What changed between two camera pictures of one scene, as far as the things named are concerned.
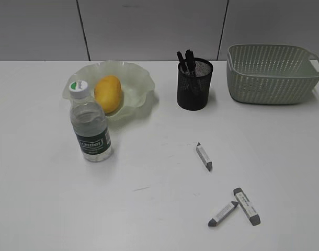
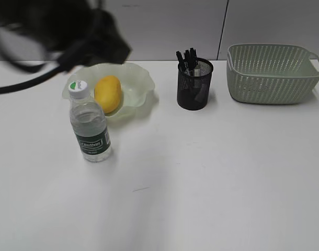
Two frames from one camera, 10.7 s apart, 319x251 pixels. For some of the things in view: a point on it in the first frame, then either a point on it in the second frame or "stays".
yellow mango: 108,91 stays
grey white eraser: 204,156 -> 197,72
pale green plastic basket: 269,73 stays
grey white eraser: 214,221 -> 200,95
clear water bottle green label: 90,121 stays
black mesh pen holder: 193,83 stays
